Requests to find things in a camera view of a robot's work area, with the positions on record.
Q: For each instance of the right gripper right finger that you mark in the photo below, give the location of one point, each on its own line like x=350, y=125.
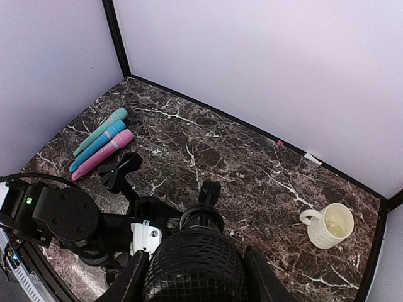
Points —
x=262, y=282

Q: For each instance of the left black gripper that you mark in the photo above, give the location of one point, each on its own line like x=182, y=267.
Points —
x=154, y=210

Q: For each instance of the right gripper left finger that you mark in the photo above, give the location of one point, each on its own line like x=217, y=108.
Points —
x=129, y=284

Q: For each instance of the pink microphone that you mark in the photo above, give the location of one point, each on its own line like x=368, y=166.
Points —
x=116, y=143

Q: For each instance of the blue microphone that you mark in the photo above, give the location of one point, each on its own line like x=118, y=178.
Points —
x=100, y=142

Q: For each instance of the mint green microphone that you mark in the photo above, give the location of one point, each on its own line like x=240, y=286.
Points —
x=119, y=114

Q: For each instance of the black mic stand blue mic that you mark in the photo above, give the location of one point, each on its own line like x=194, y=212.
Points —
x=119, y=173

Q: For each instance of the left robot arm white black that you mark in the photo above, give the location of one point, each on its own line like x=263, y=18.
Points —
x=39, y=207

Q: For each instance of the beige mug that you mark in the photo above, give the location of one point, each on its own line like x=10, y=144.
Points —
x=329, y=226

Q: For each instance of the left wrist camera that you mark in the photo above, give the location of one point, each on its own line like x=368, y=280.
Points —
x=146, y=237

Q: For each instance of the white slotted cable duct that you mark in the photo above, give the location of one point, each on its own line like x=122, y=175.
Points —
x=16, y=271

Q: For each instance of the right black frame post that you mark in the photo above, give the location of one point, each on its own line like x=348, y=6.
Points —
x=395, y=201

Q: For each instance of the black frame post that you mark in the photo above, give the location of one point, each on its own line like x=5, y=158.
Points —
x=395, y=201
x=116, y=37

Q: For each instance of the left black frame post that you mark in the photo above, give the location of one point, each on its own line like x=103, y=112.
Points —
x=116, y=37

